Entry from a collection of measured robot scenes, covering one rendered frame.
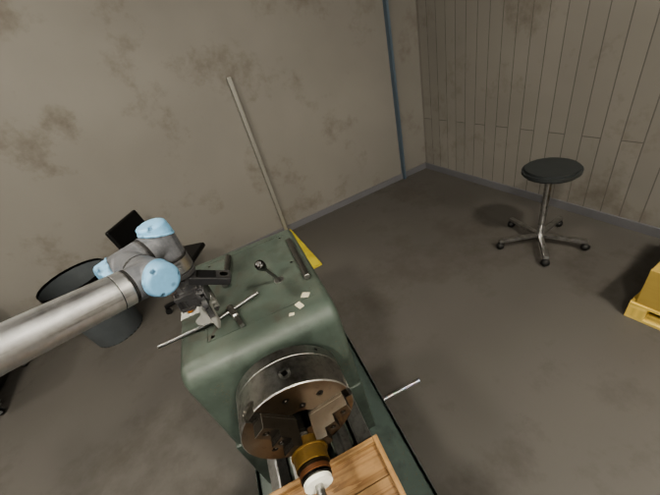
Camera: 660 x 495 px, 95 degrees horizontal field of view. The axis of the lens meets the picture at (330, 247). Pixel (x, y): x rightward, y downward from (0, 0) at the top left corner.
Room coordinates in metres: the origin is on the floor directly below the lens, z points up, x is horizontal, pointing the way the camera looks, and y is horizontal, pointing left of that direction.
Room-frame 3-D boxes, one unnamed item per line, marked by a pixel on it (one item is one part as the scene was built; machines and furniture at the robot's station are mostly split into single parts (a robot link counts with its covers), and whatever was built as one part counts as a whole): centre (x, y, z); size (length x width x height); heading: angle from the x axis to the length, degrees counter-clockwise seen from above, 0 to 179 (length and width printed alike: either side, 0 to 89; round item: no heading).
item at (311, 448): (0.35, 0.19, 1.08); 0.09 x 0.09 x 0.09; 12
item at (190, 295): (0.73, 0.42, 1.42); 0.09 x 0.08 x 0.12; 102
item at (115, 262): (0.64, 0.47, 1.57); 0.11 x 0.11 x 0.08; 49
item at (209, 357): (0.88, 0.32, 1.06); 0.59 x 0.48 x 0.39; 12
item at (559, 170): (2.02, -1.79, 0.36); 0.67 x 0.64 x 0.71; 96
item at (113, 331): (2.50, 2.31, 0.36); 0.58 x 0.56 x 0.71; 18
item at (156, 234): (0.73, 0.42, 1.58); 0.09 x 0.08 x 0.11; 139
